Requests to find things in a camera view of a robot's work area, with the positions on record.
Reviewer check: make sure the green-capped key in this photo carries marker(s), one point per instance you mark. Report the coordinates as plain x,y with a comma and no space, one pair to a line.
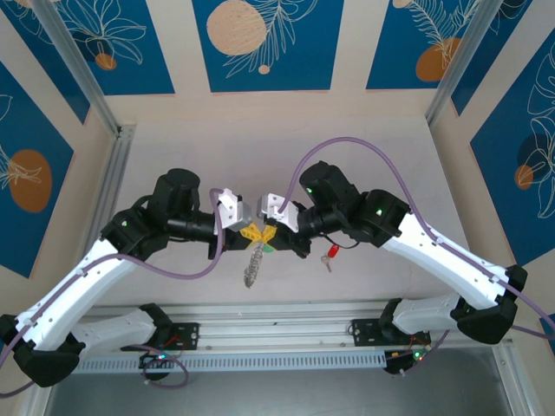
267,249

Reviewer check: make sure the red-capped key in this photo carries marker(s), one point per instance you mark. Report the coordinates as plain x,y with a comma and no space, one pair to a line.
334,251

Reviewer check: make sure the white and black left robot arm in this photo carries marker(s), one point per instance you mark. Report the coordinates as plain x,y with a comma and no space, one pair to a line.
86,286

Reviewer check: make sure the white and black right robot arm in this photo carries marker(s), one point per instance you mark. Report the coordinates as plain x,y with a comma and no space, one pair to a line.
433,264

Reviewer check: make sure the left controller circuit board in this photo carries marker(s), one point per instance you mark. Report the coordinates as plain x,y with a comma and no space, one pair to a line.
158,357

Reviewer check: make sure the controller circuit board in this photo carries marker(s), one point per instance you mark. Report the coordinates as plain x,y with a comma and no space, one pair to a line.
412,359
158,357

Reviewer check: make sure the grey metal sheet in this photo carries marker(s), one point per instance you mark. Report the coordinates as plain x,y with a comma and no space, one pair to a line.
277,394

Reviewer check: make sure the right controller circuit board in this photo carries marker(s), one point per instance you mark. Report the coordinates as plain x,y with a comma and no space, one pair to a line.
412,359

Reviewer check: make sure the aluminium side rail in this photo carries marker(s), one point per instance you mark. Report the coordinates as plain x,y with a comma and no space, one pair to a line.
119,164

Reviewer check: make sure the aluminium frame rail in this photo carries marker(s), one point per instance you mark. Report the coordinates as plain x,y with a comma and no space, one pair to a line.
277,333

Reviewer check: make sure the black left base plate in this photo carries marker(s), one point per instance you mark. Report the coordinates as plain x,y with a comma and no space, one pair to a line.
191,336

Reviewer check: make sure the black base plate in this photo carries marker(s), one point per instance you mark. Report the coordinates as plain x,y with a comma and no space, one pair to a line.
360,331
191,336

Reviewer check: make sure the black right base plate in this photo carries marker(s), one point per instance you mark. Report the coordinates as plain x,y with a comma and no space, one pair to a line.
360,331

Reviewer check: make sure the aluminium corner post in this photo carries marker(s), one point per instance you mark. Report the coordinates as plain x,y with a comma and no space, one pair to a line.
73,60
459,56

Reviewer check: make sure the aluminium frame bar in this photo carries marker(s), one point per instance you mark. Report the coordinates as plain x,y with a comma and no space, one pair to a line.
39,401
507,381

